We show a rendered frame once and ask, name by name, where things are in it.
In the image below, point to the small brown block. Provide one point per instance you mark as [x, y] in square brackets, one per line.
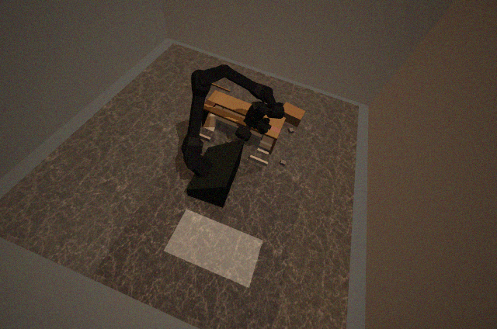
[292, 114]

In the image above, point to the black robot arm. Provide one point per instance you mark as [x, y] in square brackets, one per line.
[201, 81]

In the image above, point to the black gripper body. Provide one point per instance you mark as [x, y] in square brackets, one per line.
[250, 121]

